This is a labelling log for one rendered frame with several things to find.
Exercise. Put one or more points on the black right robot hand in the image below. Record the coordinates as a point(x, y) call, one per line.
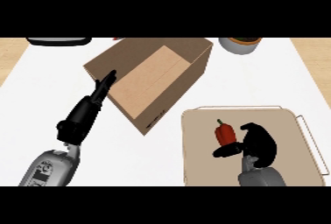
point(259, 143)

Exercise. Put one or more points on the red bell pepper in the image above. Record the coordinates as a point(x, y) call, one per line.
point(225, 134)

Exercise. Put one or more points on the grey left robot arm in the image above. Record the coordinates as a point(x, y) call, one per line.
point(51, 169)

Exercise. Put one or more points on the white pot with soil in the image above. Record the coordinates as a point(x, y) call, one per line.
point(240, 45)

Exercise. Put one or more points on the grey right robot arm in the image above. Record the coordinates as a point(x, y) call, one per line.
point(260, 175)

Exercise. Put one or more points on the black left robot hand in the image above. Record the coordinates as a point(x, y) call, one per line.
point(82, 116)

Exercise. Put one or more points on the brown cardboard box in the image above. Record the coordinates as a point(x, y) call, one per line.
point(151, 83)

